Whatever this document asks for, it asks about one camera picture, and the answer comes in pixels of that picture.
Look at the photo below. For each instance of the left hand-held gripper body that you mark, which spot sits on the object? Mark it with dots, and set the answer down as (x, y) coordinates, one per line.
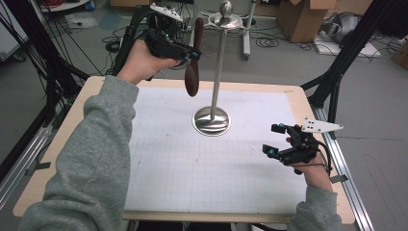
(163, 45)

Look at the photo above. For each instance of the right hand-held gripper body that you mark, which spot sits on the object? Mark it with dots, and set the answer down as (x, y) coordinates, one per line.
(303, 150)

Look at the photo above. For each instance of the brown wooden spoon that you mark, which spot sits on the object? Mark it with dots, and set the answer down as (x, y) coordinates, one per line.
(192, 80)

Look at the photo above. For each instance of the metal stand rack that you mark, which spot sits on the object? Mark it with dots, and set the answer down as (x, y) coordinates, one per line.
(211, 123)

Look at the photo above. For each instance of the person's right hand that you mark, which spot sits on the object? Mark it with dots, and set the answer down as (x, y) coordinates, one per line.
(316, 174)

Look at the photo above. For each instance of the person's left hand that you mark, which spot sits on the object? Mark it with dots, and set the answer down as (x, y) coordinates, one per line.
(138, 64)

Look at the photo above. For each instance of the grey tape strip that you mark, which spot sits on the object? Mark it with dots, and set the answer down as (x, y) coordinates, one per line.
(339, 178)
(38, 166)

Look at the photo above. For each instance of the open cardboard box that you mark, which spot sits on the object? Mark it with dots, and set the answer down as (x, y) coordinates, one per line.
(128, 2)

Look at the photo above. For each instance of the white grid mat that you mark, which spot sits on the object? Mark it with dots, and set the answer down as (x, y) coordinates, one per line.
(208, 173)

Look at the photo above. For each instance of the small blue item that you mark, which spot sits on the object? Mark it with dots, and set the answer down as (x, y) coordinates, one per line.
(89, 4)

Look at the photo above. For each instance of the white paper sheet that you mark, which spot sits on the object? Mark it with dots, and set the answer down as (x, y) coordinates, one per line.
(80, 20)

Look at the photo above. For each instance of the round white table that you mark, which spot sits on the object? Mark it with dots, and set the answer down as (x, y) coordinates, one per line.
(69, 7)

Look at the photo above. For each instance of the tall cardboard box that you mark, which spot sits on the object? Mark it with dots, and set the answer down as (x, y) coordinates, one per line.
(298, 22)

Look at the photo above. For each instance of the white board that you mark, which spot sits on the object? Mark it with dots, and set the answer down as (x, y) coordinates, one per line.
(362, 51)

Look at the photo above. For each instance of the grey bag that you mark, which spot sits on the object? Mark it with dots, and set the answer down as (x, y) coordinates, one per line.
(344, 24)

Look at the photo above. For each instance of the aluminium rail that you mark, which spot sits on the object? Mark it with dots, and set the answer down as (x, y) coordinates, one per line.
(22, 160)
(349, 186)

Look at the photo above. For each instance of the black frame stand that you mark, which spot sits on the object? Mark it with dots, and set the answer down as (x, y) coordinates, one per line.
(48, 64)
(346, 51)

